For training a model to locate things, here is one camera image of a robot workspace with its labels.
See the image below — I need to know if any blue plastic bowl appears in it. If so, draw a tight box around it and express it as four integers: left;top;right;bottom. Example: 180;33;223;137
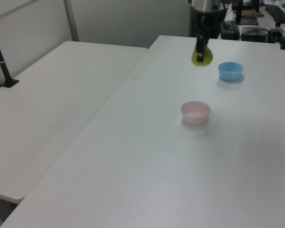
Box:
218;61;244;82

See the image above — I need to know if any black electronics box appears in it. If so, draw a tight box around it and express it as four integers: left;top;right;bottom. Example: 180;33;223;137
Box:
240;26;269;42

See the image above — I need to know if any green yellow pear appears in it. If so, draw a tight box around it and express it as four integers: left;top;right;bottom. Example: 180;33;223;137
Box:
191;44;215;66

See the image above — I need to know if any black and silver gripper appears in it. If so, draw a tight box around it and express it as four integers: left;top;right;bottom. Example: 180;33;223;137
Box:
186;0;227;63

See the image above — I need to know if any black device with green part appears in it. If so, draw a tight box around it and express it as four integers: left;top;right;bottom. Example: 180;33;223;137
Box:
219;20;240;40

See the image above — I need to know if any black camera stand pole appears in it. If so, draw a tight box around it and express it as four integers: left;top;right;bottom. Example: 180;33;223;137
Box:
0;20;20;88

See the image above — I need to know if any black monitor stand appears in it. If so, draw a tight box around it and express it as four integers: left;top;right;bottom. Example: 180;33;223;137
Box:
234;0;260;26

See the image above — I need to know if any black keyboard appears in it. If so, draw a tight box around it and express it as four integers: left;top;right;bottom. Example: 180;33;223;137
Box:
263;3;285;24

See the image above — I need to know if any brown wooden board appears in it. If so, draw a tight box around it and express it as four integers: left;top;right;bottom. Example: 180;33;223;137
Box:
240;9;265;18

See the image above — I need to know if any pink plastic bowl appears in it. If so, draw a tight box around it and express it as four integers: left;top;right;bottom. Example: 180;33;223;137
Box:
180;101;211;125

